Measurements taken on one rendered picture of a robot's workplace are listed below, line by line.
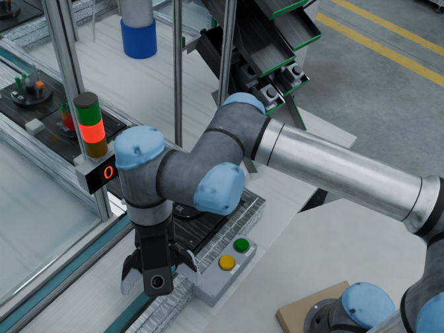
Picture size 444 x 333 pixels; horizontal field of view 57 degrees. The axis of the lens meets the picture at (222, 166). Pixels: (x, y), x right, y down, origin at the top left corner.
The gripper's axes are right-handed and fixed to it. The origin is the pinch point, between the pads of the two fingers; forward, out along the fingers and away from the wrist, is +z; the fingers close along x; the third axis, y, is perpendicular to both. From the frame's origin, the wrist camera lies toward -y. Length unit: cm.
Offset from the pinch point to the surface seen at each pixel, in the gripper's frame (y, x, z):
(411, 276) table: 21, -72, 36
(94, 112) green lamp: 28.3, 11.1, -25.0
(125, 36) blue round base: 136, 14, -2
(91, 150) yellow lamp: 29.7, 14.0, -14.6
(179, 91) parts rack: 67, -7, -8
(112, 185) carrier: 51, 16, 14
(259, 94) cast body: 53, -29, -13
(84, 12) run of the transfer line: 166, 36, -4
